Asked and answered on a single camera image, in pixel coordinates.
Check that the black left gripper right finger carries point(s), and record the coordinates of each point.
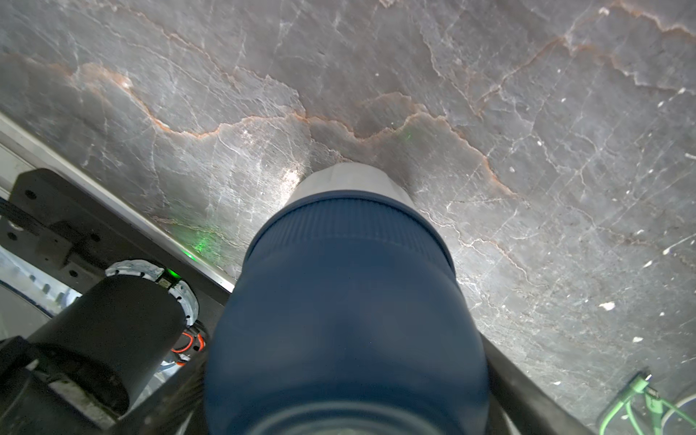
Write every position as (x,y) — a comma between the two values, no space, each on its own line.
(528,407)

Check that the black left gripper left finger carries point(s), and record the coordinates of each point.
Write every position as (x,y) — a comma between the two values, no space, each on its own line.
(167,409)

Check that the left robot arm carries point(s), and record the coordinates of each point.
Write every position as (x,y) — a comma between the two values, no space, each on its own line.
(100,357)

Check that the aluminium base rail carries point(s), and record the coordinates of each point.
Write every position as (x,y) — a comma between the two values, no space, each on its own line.
(65,224)

